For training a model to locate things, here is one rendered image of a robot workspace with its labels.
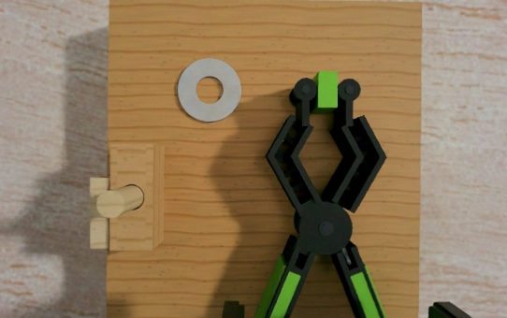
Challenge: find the small light wooden block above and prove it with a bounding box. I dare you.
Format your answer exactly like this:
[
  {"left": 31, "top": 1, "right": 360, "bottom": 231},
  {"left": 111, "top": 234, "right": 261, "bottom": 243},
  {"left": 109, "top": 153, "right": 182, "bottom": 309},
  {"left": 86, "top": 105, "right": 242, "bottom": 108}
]
[{"left": 109, "top": 144, "right": 165, "bottom": 251}]

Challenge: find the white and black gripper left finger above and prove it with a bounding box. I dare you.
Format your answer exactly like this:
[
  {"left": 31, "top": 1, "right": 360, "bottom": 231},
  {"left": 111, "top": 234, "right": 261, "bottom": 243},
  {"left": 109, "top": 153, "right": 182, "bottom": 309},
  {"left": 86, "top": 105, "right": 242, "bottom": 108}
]
[{"left": 222, "top": 300, "right": 244, "bottom": 318}]

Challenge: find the light wooden dowel pin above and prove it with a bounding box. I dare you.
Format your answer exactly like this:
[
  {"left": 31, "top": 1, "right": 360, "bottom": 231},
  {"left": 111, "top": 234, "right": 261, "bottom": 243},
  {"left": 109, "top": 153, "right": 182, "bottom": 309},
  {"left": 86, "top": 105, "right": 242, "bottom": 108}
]
[{"left": 96, "top": 185, "right": 144, "bottom": 218}]

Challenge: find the grey washer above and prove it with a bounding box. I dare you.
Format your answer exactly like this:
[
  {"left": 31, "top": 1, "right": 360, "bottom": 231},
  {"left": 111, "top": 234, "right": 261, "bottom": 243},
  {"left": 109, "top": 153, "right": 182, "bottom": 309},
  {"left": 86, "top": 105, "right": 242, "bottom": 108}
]
[{"left": 178, "top": 58, "right": 241, "bottom": 123}]

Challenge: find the black spring clamp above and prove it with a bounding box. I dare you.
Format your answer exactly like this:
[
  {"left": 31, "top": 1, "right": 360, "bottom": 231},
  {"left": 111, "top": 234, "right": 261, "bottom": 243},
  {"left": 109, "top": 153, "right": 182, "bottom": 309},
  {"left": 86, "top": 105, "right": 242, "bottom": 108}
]
[{"left": 253, "top": 71, "right": 387, "bottom": 318}]

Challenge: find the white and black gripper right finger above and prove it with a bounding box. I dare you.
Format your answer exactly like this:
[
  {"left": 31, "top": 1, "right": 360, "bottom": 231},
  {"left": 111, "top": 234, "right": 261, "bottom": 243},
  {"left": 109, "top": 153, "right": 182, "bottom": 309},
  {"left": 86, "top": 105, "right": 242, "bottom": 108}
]
[{"left": 428, "top": 301, "right": 472, "bottom": 318}]

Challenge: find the light brown wooden bench board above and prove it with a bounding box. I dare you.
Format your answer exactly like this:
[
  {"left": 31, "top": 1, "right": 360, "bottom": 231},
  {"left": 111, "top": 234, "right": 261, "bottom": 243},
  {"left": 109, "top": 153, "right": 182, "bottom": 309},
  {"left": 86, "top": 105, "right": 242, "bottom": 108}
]
[{"left": 90, "top": 0, "right": 422, "bottom": 318}]

